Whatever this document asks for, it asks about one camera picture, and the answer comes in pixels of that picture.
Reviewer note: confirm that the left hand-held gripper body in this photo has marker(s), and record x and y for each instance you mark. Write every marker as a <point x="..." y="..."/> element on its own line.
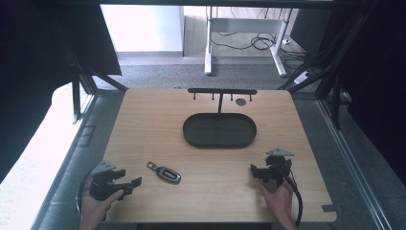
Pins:
<point x="101" y="187"/>

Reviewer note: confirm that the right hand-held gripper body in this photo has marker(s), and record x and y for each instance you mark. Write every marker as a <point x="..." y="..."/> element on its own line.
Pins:
<point x="279" y="167"/>

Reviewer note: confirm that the person's left hand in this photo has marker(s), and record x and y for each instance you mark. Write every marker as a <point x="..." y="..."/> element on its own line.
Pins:
<point x="95" y="211"/>

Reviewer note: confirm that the person's right hand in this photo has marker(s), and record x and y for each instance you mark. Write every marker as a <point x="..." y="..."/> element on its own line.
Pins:
<point x="278" y="204"/>

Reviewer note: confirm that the black car key fob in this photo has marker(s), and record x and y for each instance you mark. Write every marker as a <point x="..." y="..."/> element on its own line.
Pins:
<point x="167" y="174"/>

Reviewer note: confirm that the grey floor outlet cover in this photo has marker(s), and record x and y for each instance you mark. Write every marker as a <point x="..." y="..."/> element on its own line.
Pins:
<point x="86" y="135"/>

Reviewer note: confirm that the black key holder with tray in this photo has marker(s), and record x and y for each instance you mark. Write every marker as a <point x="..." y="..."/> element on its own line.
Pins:
<point x="219" y="129"/>

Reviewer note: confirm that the grey round table grommet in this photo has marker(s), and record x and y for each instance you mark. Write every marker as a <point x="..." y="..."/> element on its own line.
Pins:
<point x="240" y="102"/>

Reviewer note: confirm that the white power strip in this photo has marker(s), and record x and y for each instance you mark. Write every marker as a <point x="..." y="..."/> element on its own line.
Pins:
<point x="302" y="77"/>

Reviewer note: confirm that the black curtain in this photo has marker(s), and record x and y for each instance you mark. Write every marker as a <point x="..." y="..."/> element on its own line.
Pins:
<point x="32" y="64"/>
<point x="376" y="80"/>

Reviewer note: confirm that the aluminium floor rail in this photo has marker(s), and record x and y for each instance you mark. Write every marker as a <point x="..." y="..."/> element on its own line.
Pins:
<point x="351" y="166"/>

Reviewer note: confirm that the black metal frame stand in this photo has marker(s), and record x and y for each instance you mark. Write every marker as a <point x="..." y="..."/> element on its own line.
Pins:
<point x="83" y="83"/>
<point x="333" y="73"/>

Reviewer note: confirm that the white desk frame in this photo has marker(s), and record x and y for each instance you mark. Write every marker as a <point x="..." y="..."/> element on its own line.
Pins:
<point x="244" y="25"/>

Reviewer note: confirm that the white wall panel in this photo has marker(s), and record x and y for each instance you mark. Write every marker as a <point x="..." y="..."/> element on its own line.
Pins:
<point x="142" y="28"/>

